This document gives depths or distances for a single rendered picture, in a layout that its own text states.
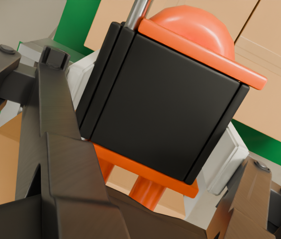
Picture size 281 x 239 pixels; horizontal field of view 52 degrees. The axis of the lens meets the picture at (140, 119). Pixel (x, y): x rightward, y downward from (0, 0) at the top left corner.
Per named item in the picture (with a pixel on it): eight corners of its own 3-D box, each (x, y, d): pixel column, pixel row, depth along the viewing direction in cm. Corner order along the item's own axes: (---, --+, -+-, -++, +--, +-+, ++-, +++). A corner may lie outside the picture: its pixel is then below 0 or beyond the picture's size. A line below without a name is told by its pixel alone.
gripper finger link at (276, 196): (251, 182, 13) (309, 209, 13) (228, 136, 17) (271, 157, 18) (233, 206, 13) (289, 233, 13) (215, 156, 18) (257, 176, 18)
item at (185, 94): (186, 163, 22) (194, 200, 18) (99, 124, 22) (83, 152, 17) (243, 65, 20) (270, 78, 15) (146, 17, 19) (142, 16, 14)
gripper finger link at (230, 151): (237, 145, 14) (251, 152, 14) (214, 104, 20) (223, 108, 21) (206, 192, 15) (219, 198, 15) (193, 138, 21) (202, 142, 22)
